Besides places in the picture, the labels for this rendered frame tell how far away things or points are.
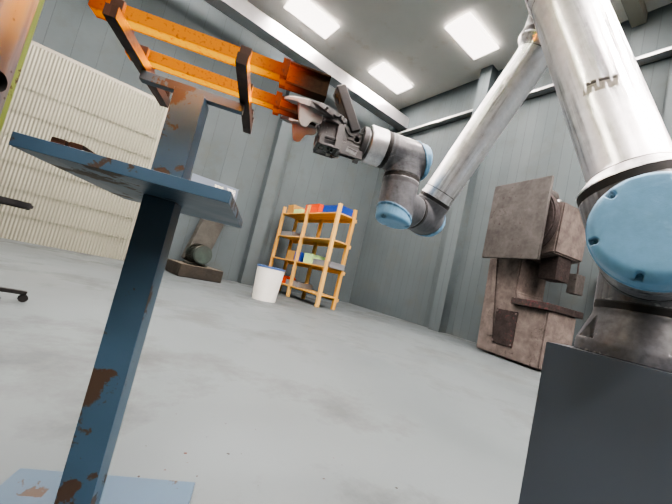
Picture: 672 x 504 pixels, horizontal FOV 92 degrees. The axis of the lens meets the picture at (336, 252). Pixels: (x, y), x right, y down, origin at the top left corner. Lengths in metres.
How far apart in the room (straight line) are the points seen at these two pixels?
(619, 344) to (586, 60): 0.48
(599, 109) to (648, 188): 0.17
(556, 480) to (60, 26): 9.08
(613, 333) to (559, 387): 0.13
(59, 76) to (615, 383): 8.65
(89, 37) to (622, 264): 8.91
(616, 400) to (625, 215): 0.30
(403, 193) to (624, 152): 0.39
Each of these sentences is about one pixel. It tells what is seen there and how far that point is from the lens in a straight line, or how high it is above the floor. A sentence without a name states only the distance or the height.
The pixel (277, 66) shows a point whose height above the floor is 0.98.
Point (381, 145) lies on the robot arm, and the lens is 0.80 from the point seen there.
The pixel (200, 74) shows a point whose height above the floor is 0.98.
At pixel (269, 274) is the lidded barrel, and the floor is 0.46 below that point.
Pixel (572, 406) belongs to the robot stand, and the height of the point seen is 0.50.
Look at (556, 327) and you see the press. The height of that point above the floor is 0.68.
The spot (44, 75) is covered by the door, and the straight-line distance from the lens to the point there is 8.64.
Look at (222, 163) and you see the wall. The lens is 8.70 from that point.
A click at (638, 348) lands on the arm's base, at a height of 0.63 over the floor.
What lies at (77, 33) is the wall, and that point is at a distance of 8.99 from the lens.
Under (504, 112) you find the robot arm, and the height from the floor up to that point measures 1.11.
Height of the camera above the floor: 0.62
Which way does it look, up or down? 5 degrees up
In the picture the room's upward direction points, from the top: 13 degrees clockwise
